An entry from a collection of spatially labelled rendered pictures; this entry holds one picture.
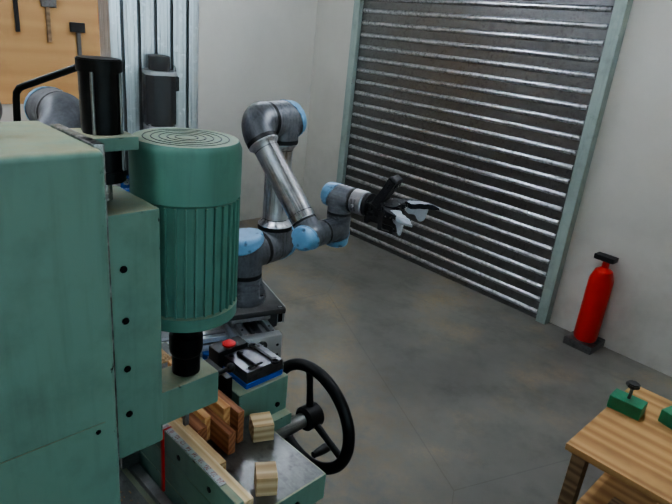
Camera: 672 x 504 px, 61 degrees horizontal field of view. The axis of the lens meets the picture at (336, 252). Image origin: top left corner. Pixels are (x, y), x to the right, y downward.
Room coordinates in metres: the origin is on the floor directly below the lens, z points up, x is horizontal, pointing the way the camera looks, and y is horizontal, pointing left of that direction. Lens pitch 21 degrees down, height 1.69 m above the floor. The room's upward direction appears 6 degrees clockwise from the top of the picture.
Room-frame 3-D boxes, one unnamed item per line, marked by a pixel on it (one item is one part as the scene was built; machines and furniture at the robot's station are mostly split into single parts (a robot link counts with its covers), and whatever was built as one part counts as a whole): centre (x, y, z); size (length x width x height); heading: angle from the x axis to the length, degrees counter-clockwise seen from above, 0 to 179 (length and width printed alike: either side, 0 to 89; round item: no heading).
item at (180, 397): (0.89, 0.27, 1.03); 0.14 x 0.07 x 0.09; 137
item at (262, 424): (0.96, 0.11, 0.92); 0.04 x 0.04 x 0.04; 21
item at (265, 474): (0.82, 0.08, 0.92); 0.04 x 0.04 x 0.04; 14
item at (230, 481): (0.94, 0.32, 0.92); 0.60 x 0.02 x 0.05; 47
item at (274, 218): (1.84, 0.22, 1.19); 0.15 x 0.12 x 0.55; 145
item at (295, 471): (1.03, 0.23, 0.87); 0.61 x 0.30 x 0.06; 47
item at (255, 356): (1.10, 0.18, 0.99); 0.13 x 0.11 x 0.06; 47
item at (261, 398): (1.09, 0.17, 0.91); 0.15 x 0.14 x 0.09; 47
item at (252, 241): (1.74, 0.29, 0.98); 0.13 x 0.12 x 0.14; 145
